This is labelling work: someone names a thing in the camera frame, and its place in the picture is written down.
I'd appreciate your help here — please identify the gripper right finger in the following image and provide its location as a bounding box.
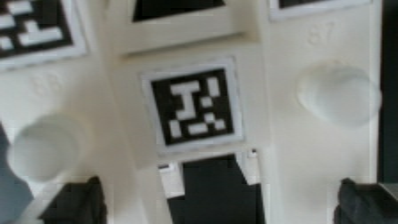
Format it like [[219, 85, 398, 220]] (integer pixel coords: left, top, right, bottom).
[[332, 178, 398, 224]]

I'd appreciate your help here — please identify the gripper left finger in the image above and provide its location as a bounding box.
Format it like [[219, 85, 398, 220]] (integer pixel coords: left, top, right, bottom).
[[39, 177, 107, 224]]

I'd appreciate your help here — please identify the white chair back frame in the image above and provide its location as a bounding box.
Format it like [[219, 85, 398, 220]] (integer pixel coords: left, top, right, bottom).
[[0, 0, 382, 224]]

